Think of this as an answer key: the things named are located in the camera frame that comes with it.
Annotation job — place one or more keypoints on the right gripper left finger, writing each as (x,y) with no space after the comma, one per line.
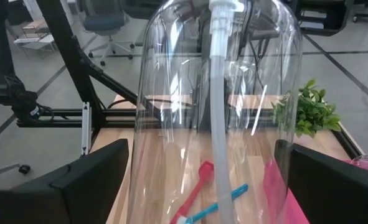
(93,186)

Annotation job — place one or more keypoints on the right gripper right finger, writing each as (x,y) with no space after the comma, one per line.
(333,193)

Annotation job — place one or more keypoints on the blue dish brush white bristles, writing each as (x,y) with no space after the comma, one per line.
(236,190)

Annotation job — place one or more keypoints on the red plastic spoon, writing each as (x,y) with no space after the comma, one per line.
(202,174)

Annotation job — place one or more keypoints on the silver aluminium brace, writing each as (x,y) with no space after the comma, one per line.
(86,130)

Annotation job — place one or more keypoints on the pink plastic bin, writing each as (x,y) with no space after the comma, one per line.
(274,186)

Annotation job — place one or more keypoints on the green plant in white pot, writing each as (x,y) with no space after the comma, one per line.
(314,109)

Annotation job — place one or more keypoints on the white side table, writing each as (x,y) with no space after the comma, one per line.
(34,39)

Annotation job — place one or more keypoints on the black aluminium rig frame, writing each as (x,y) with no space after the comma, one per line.
(68,56)

